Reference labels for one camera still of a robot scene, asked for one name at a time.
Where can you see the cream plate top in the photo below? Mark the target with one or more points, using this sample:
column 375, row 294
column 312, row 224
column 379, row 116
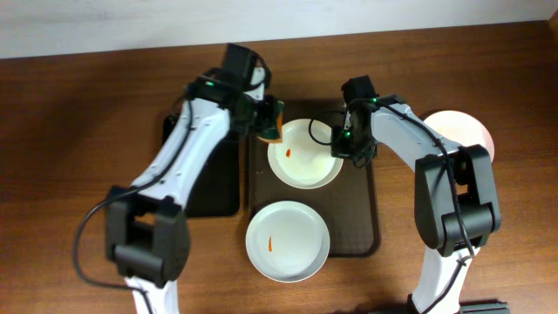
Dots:
column 299, row 161

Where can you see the pale grey plate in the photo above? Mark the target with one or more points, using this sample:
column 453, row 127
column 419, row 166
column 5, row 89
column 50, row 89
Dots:
column 287, row 241

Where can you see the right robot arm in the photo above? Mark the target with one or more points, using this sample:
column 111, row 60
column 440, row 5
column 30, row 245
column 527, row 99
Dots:
column 456, row 206

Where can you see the pinkish white plate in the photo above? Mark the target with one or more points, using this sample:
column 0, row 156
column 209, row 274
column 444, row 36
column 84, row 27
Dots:
column 463, row 128

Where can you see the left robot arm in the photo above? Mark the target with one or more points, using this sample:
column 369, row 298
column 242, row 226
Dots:
column 146, row 227

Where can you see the brown plastic serving tray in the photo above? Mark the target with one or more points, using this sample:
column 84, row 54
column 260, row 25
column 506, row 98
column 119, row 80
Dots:
column 347, row 204

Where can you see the small black tray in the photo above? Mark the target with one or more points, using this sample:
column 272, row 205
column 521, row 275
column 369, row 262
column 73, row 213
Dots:
column 216, row 192

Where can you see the green and yellow sponge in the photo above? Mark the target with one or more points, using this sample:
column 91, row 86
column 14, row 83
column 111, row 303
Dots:
column 269, row 122

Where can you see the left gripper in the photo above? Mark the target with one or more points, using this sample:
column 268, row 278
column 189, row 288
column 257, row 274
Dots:
column 267, row 118

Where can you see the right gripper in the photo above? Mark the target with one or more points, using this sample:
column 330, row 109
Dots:
column 344, row 148

